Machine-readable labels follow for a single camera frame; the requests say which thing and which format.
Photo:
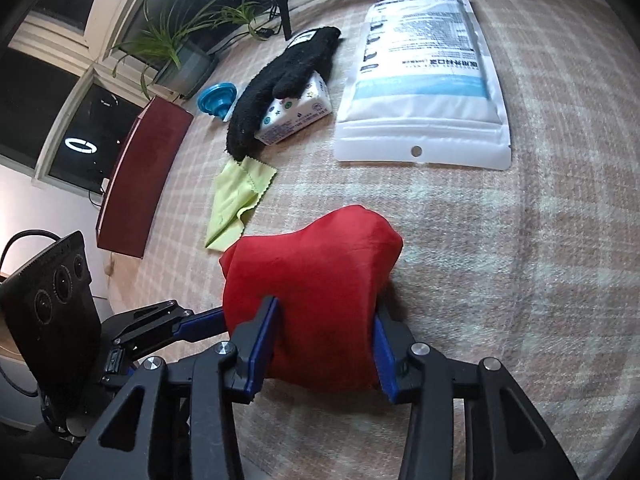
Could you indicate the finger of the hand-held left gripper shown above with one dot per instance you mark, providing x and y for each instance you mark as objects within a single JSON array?
[{"x": 200, "y": 322}]

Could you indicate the dark red storage box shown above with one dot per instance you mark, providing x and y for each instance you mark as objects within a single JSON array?
[{"x": 135, "y": 180}]

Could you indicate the plaid beige blanket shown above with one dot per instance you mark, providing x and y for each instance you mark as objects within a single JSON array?
[{"x": 500, "y": 260}]

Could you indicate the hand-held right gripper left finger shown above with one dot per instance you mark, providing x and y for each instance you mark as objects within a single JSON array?
[{"x": 262, "y": 340}]

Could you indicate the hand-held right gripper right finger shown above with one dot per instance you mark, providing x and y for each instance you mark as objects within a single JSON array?
[{"x": 385, "y": 355}]

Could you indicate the blue cloth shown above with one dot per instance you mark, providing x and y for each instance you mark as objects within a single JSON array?
[{"x": 212, "y": 97}]

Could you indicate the patterned tissue packet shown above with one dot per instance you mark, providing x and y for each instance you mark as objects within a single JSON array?
[{"x": 300, "y": 110}]

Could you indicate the red cloth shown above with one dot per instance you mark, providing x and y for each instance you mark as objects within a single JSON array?
[{"x": 310, "y": 270}]

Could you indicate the white face mask package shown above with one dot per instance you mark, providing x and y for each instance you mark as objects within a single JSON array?
[{"x": 420, "y": 60}]

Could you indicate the black fuzzy glove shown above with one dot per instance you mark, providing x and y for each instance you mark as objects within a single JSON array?
[{"x": 280, "y": 75}]

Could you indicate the white window frame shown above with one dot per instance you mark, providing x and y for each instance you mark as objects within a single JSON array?
[{"x": 107, "y": 5}]

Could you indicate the small spider plant offshoot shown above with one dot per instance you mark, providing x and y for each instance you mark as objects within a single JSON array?
[{"x": 240, "y": 12}]

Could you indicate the black tripod stand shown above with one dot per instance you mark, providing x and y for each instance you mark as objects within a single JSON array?
[{"x": 286, "y": 10}]

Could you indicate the yellow-green cloth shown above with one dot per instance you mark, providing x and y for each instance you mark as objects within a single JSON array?
[{"x": 230, "y": 200}]

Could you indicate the potted spider plant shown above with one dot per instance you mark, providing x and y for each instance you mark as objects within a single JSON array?
[{"x": 187, "y": 67}]

